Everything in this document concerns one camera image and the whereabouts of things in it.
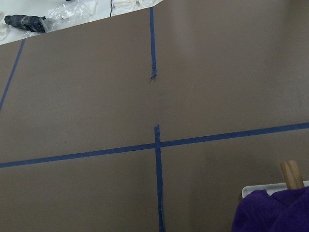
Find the white towel rack base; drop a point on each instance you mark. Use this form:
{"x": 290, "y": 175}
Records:
{"x": 265, "y": 189}

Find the purple microfiber towel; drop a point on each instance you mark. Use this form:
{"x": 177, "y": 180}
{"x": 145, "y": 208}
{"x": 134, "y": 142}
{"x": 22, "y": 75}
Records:
{"x": 283, "y": 211}

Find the white crumpled cloth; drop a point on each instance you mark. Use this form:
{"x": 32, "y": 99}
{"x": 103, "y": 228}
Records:
{"x": 5, "y": 29}
{"x": 126, "y": 6}

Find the clear plastic bag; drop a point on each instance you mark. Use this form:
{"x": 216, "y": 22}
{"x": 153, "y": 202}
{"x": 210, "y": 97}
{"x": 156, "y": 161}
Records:
{"x": 69, "y": 14}

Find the dark blue folded umbrella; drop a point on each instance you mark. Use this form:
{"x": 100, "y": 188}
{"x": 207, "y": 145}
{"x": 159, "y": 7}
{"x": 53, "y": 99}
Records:
{"x": 24, "y": 22}

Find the wooden rack rod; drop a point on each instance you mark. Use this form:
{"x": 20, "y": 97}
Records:
{"x": 292, "y": 174}

